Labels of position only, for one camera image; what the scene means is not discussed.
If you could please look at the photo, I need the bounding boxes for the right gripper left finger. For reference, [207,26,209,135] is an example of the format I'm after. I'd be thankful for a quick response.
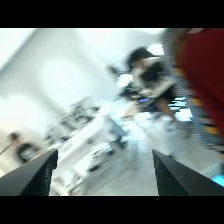
[0,148,59,197]

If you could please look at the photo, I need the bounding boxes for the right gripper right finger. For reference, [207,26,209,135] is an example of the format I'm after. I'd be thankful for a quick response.
[151,148,224,197]

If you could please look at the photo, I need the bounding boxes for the red garment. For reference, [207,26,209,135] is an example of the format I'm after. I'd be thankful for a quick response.
[163,28,224,158]

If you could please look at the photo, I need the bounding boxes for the person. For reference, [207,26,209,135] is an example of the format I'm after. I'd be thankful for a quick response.
[124,47,188,138]
[7,132,43,165]

